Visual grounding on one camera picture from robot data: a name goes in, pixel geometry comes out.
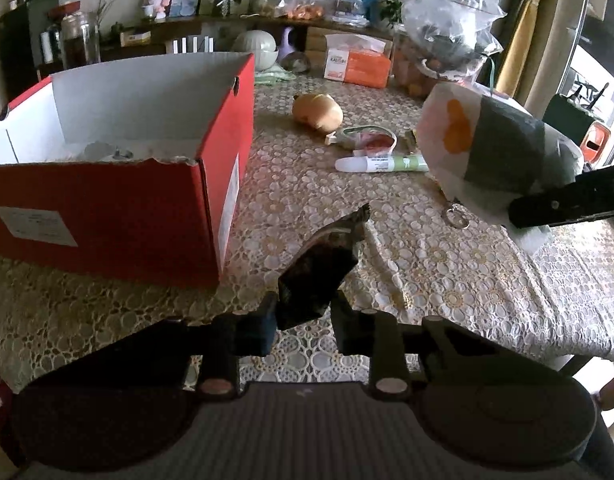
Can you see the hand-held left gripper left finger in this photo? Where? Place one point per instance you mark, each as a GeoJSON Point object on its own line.
{"type": "Point", "coordinates": [261, 330]}

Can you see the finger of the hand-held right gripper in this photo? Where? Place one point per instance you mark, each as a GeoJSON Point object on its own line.
{"type": "Point", "coordinates": [577, 197]}

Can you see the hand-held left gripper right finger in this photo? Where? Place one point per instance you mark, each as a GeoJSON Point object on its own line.
{"type": "Point", "coordinates": [346, 330]}

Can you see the dark snack packet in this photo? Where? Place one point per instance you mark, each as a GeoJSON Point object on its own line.
{"type": "Point", "coordinates": [312, 275]}

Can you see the white pouch with orange print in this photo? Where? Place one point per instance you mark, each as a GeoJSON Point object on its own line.
{"type": "Point", "coordinates": [487, 150]}

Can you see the red shoe box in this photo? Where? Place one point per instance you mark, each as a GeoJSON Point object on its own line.
{"type": "Point", "coordinates": [137, 220]}

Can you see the tape measure pouch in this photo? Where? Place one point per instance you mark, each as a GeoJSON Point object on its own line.
{"type": "Point", "coordinates": [372, 140]}

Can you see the green tabletop appliance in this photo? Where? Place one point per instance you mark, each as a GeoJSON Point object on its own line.
{"type": "Point", "coordinates": [562, 115]}

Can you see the green and white tube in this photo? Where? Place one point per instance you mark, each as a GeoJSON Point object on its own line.
{"type": "Point", "coordinates": [377, 163]}

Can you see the yellow curtain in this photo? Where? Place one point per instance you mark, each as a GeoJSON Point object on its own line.
{"type": "Point", "coordinates": [524, 35]}

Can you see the small yellow clip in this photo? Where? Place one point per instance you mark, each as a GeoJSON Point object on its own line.
{"type": "Point", "coordinates": [411, 139]}

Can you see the bag of fruit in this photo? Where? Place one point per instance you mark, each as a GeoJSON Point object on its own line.
{"type": "Point", "coordinates": [412, 74]}

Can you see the clear bags of bowls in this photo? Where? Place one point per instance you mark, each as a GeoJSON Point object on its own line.
{"type": "Point", "coordinates": [447, 25]}

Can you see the yellow plush toy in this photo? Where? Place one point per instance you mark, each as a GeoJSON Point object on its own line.
{"type": "Point", "coordinates": [318, 110]}

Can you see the orange tissue box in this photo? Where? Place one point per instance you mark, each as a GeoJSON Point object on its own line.
{"type": "Point", "coordinates": [367, 67]}

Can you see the green folded cloth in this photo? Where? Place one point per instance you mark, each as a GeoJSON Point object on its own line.
{"type": "Point", "coordinates": [274, 76]}

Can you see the grey lidded ceramic pot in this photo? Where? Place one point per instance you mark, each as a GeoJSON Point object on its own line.
{"type": "Point", "coordinates": [254, 47]}

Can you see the blue box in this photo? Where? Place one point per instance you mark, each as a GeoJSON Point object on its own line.
{"type": "Point", "coordinates": [369, 5]}

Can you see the purple gourd vase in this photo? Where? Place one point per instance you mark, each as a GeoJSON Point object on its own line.
{"type": "Point", "coordinates": [287, 42]}

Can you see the wooden television cabinet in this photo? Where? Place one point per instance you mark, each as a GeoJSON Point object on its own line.
{"type": "Point", "coordinates": [314, 40]}

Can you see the white rack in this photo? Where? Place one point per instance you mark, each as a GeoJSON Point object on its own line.
{"type": "Point", "coordinates": [189, 45]}

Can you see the small brown box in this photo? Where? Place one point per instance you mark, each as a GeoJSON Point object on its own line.
{"type": "Point", "coordinates": [135, 36]}

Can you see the pile of oranges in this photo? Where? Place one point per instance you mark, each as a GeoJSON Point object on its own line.
{"type": "Point", "coordinates": [307, 12]}

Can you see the clear glass jar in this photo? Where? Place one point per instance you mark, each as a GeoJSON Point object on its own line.
{"type": "Point", "coordinates": [79, 40]}

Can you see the white bottle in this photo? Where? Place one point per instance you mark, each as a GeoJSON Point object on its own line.
{"type": "Point", "coordinates": [47, 46]}

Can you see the black cabinet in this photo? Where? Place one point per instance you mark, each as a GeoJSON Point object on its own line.
{"type": "Point", "coordinates": [17, 45]}

